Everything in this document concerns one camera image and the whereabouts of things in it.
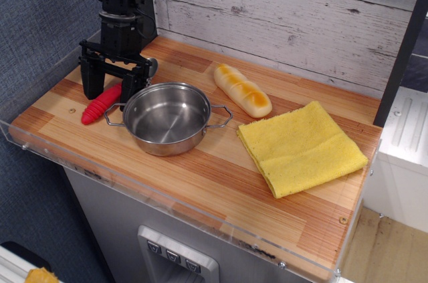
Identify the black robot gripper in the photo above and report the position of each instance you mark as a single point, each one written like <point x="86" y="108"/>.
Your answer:
<point x="120" y="41"/>

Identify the red handled metal spoon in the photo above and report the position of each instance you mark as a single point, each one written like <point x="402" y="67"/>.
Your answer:
<point x="112" y="89"/>

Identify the stainless steel pot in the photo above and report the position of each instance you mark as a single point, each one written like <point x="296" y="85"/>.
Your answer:
<point x="168" y="118"/>

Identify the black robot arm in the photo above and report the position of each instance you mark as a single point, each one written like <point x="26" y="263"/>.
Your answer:
<point x="119" y="7"/>

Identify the yellow folded towel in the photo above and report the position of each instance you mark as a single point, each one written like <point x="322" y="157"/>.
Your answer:
<point x="301" y="149"/>

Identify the clear acrylic table guard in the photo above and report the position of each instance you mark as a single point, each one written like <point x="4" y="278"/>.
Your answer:
<point x="217" y="182"/>

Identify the toy bread loaf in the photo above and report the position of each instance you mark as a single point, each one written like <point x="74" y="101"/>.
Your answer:
<point x="245" y="93"/>

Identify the grey toy fridge cabinet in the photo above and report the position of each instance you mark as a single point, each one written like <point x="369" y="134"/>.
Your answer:
<point x="115" y="216"/>

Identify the silver dispenser button panel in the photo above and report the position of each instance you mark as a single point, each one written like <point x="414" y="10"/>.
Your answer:
<point x="168" y="260"/>

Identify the yellow object at corner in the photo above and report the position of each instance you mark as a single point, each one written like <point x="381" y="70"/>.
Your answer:
<point x="41" y="275"/>

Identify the white ribbed side unit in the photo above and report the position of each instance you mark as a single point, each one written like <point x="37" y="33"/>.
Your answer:
<point x="397" y="184"/>

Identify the black left vertical post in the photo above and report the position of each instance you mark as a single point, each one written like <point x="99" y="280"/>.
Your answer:
<point x="148" y="21"/>

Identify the black vertical post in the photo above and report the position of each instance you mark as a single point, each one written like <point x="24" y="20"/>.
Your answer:
<point x="400" y="65"/>
<point x="148" y="21"/>

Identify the black right vertical post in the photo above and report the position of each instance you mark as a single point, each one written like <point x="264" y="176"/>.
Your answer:
<point x="400" y="65"/>

